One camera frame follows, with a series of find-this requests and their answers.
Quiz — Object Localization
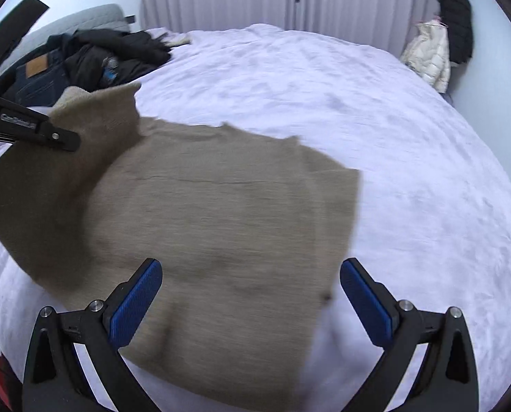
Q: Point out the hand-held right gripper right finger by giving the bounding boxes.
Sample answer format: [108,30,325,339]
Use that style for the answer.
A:
[340,258,479,412]

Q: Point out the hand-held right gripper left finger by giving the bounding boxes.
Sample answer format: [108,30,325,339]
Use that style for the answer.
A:
[22,258,163,412]

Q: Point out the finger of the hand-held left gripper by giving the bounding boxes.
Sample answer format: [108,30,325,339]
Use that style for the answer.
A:
[0,91,81,152]

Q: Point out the beige knit sweater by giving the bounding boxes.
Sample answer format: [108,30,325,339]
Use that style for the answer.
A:
[0,82,364,410]

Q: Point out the dark blue jeans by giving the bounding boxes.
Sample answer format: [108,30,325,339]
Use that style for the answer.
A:
[0,45,73,108]

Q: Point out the black jacket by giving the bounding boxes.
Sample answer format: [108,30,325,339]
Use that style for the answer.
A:
[47,28,173,92]

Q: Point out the grey padded headboard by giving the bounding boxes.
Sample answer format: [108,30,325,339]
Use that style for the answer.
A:
[0,3,125,87]

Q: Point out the lavender fleece blanket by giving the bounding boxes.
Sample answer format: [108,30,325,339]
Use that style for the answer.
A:
[0,23,511,412]

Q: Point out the cream cloth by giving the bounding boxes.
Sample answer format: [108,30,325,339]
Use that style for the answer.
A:
[159,32,193,48]

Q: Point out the white puffer jacket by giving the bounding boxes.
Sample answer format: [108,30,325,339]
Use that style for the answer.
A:
[400,18,451,94]

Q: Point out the black hanging coat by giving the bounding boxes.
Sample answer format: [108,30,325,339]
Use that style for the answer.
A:
[436,0,474,67]

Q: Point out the black strap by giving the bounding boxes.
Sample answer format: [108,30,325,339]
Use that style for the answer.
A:
[0,0,50,76]

